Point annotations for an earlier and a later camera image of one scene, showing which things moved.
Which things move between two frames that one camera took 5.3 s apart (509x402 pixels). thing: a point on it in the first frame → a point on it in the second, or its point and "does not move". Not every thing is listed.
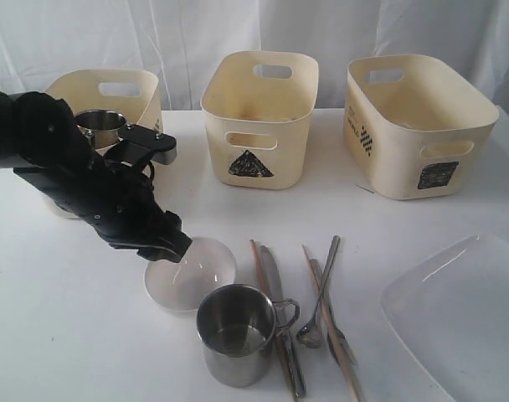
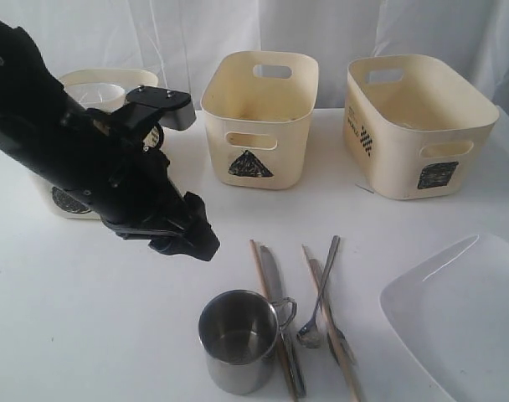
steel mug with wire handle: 237,323 does not move
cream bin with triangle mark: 258,107 does not move
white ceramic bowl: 207,265 → 97,95
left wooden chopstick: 279,337 does not move
